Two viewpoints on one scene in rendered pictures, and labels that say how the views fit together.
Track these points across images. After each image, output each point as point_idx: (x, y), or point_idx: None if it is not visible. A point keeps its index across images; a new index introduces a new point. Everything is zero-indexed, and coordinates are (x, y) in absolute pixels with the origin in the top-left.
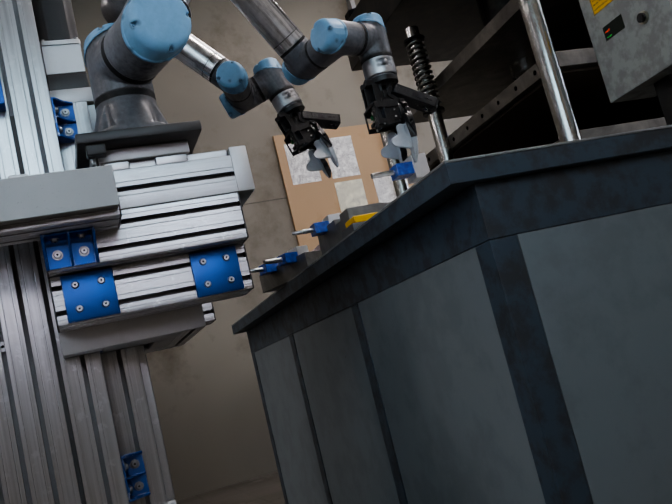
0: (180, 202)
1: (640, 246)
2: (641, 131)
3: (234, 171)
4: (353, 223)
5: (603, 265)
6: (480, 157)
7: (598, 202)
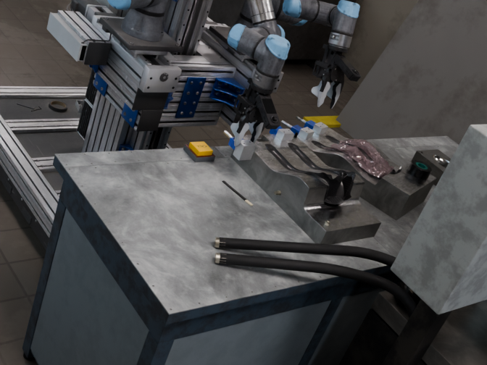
0: (122, 73)
1: (92, 269)
2: (109, 230)
3: (141, 77)
4: (185, 145)
5: (79, 256)
6: (62, 166)
7: (90, 234)
